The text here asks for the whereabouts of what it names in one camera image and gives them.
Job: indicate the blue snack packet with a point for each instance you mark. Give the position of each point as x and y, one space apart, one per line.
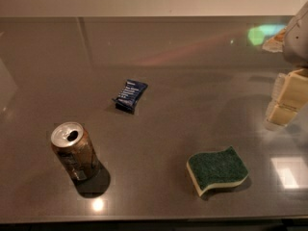
130 95

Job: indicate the green yellow sponge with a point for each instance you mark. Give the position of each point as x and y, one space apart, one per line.
216 170

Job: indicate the orange soda can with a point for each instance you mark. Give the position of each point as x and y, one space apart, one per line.
71 143

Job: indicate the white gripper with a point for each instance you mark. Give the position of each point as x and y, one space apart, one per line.
297 40

